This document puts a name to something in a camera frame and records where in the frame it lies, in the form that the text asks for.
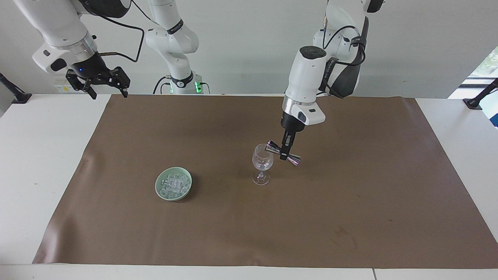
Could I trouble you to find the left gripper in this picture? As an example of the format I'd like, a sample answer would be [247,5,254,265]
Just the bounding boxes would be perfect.
[281,112,306,135]

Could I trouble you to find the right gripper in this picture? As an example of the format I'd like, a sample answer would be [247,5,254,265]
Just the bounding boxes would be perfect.
[65,52,131,100]

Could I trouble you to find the iridescent metal jigger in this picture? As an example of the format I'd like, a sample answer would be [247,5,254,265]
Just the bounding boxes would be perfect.
[266,140,302,167]

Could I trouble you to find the clear wine glass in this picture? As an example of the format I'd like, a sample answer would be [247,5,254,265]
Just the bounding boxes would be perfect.
[252,143,274,186]

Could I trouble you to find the black stand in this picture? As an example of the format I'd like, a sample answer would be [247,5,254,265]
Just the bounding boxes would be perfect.
[0,73,33,104]
[463,77,498,110]

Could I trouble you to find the green ceramic bowl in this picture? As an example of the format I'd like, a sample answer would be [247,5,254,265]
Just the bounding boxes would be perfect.
[155,166,193,202]

